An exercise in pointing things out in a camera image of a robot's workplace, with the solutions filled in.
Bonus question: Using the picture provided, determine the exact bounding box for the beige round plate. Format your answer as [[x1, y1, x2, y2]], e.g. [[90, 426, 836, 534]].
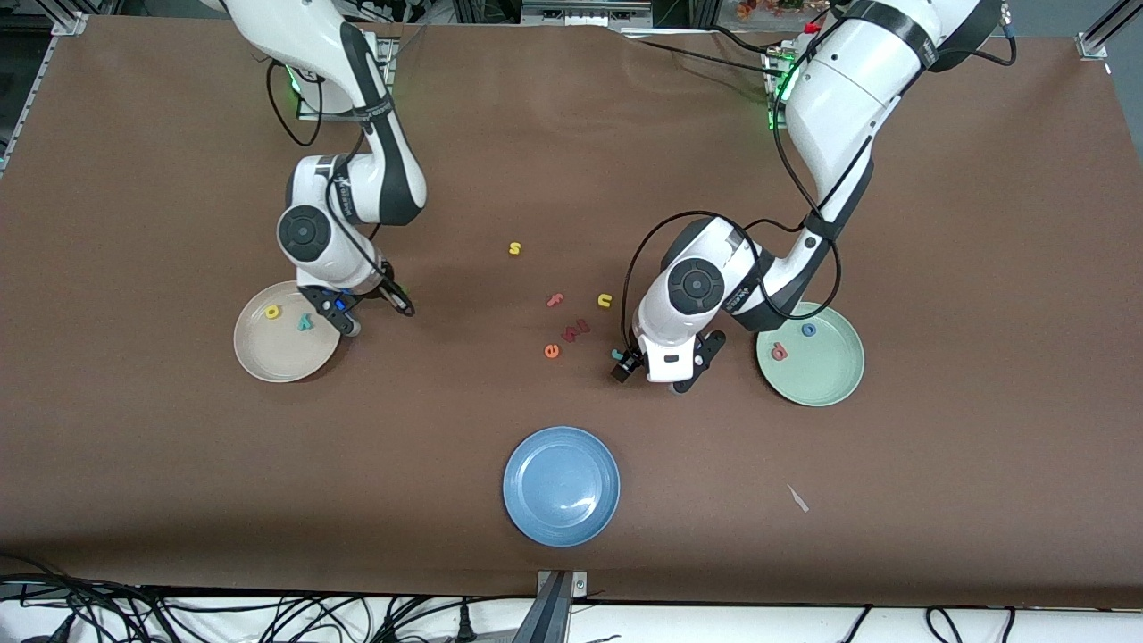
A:
[[233, 280, 343, 384]]

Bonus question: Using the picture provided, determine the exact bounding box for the blue round plate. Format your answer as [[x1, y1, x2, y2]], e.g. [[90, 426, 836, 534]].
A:
[[502, 426, 622, 547]]

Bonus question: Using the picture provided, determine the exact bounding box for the pale green round plate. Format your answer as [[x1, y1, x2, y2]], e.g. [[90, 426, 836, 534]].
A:
[[755, 302, 865, 408]]

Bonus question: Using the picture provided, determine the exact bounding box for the brown table cover sheet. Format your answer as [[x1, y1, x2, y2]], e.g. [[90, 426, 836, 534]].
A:
[[0, 13, 1143, 610]]

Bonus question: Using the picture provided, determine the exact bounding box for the grey metal box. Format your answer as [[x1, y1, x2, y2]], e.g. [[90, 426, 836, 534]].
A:
[[521, 0, 655, 26]]

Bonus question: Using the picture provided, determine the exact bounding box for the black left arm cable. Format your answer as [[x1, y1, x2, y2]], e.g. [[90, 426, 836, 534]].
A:
[[622, 40, 842, 358]]

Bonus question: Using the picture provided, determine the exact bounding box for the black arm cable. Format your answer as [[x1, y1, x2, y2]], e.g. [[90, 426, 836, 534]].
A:
[[265, 58, 417, 315], [622, 40, 842, 358]]

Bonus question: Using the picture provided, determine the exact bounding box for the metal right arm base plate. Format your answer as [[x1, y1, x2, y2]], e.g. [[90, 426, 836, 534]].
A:
[[297, 38, 395, 121]]

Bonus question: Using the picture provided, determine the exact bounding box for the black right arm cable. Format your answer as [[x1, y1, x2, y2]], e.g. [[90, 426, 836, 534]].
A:
[[265, 58, 417, 315]]

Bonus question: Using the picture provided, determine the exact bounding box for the grey metal camera post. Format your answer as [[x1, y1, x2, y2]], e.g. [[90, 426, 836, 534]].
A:
[[513, 570, 588, 643]]

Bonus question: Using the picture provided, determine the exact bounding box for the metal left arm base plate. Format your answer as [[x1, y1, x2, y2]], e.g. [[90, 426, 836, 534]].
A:
[[763, 45, 797, 133]]

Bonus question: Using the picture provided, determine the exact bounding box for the black cable across table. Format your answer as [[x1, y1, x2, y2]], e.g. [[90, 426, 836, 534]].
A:
[[705, 25, 787, 58], [623, 34, 787, 81]]

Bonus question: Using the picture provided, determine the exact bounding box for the dark aluminium frame structure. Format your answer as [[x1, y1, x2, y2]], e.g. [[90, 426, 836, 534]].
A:
[[451, 0, 720, 29]]

